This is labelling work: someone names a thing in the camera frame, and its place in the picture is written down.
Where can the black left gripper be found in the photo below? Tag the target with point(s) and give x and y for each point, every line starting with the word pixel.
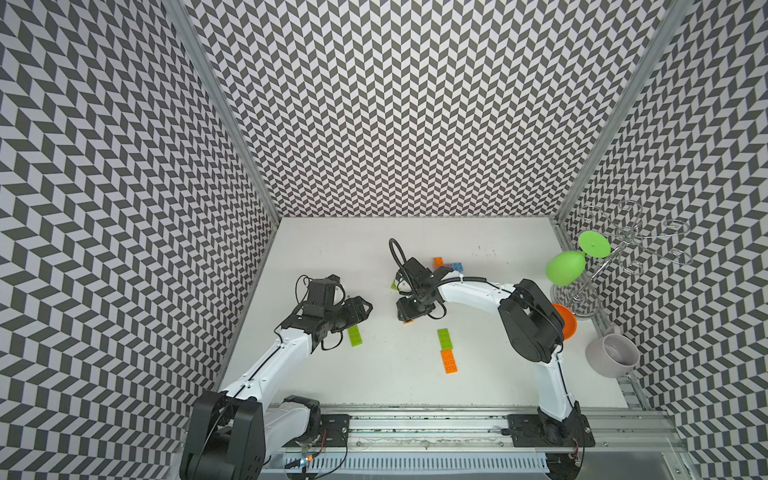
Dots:
pixel 355 310

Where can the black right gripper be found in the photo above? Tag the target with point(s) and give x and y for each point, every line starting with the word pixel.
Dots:
pixel 406 311

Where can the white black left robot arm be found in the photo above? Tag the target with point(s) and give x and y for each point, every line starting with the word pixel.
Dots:
pixel 234 432

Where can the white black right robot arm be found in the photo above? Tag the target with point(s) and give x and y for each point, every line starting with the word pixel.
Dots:
pixel 534 328

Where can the green plastic wine glass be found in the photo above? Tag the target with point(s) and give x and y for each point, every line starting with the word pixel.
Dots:
pixel 568 266

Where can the orange plastic bowl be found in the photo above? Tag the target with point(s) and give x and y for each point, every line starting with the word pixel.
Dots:
pixel 570 321

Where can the grey mauve cup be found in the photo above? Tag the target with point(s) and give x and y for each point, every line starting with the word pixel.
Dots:
pixel 612 355

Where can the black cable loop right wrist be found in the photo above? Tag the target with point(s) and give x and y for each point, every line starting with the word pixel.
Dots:
pixel 400 259

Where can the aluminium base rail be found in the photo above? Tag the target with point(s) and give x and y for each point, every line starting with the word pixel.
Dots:
pixel 488 443

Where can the wire glass rack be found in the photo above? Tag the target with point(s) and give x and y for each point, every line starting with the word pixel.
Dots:
pixel 581 296

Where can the aluminium corner post left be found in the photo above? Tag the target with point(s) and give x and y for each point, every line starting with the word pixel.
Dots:
pixel 189 38

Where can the aluminium corner post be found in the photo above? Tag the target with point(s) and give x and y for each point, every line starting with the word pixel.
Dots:
pixel 664 34
pixel 189 38

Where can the aluminium corner post right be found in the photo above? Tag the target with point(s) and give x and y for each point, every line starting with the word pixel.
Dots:
pixel 664 34

